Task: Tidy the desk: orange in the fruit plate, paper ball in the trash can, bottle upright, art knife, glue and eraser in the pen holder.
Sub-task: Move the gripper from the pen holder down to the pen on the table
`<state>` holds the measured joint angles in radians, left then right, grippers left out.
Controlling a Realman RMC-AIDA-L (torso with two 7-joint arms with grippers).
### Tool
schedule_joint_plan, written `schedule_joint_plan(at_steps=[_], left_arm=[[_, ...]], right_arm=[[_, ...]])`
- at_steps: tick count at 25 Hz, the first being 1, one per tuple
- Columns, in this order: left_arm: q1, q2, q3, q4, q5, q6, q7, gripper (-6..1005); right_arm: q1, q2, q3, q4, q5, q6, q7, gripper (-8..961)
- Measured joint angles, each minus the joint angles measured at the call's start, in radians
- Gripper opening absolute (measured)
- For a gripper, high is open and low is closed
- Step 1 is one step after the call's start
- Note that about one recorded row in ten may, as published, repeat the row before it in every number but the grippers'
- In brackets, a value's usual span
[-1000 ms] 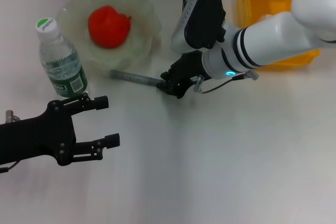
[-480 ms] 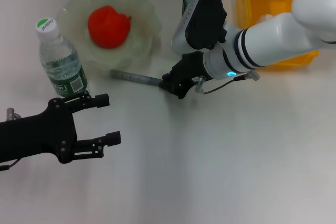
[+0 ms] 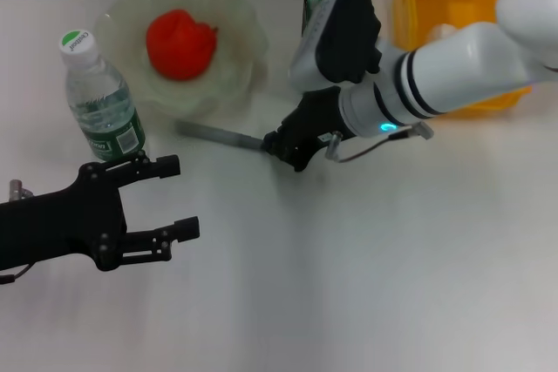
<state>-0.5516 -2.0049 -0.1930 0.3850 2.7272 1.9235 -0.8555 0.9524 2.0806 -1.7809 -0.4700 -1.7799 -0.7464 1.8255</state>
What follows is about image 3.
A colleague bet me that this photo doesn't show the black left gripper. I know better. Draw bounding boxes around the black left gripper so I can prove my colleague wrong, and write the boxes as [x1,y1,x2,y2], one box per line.
[0,150,201,273]

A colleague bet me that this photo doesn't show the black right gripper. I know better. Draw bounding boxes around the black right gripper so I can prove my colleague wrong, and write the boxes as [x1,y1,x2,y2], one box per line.
[262,85,357,173]

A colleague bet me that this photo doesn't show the grey glitter pen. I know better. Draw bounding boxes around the grey glitter pen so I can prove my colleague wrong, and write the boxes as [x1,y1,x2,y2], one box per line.
[175,119,268,152]

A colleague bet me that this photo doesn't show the clear green-label water bottle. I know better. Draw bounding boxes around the clear green-label water bottle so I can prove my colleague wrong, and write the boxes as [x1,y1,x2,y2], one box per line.
[58,30,148,164]

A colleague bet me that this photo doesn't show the white paper ball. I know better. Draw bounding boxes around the white paper ball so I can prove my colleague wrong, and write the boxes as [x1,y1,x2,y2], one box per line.
[426,23,459,44]

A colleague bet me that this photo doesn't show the pale green glass plate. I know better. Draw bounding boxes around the pale green glass plate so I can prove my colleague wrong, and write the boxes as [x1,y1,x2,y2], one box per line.
[93,0,270,120]

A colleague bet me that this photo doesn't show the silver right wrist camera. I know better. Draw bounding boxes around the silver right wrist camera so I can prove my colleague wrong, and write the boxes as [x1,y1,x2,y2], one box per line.
[289,0,383,94]

